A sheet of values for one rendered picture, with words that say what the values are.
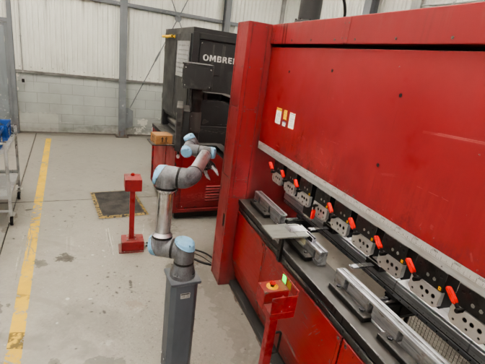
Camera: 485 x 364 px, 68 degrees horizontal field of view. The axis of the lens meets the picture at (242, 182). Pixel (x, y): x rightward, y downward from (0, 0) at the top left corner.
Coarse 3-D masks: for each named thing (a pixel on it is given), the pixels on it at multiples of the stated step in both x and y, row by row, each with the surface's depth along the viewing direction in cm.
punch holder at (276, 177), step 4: (276, 160) 270; (276, 164) 270; (280, 164) 264; (276, 168) 270; (280, 168) 264; (284, 168) 260; (276, 172) 270; (280, 172) 264; (284, 172) 261; (272, 176) 276; (276, 176) 269; (280, 176) 264; (276, 180) 269; (280, 180) 264; (280, 184) 264
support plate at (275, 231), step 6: (264, 228) 234; (270, 228) 235; (276, 228) 236; (282, 228) 237; (270, 234) 227; (276, 234) 228; (282, 234) 229; (288, 234) 230; (294, 234) 231; (300, 234) 232; (306, 234) 233
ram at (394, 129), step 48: (288, 48) 253; (336, 48) 201; (288, 96) 253; (336, 96) 201; (384, 96) 168; (432, 96) 143; (480, 96) 125; (288, 144) 253; (336, 144) 201; (384, 144) 168; (432, 144) 143; (480, 144) 125; (384, 192) 168; (432, 192) 143; (480, 192) 125; (432, 240) 143; (480, 240) 125; (480, 288) 125
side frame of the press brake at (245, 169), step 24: (240, 24) 282; (264, 24) 270; (240, 48) 282; (264, 48) 276; (240, 72) 282; (264, 72) 283; (240, 96) 283; (264, 96) 289; (240, 120) 289; (240, 144) 297; (240, 168) 304; (264, 168) 312; (240, 192) 312; (264, 192) 320; (288, 216) 338; (216, 240) 341; (216, 264) 343
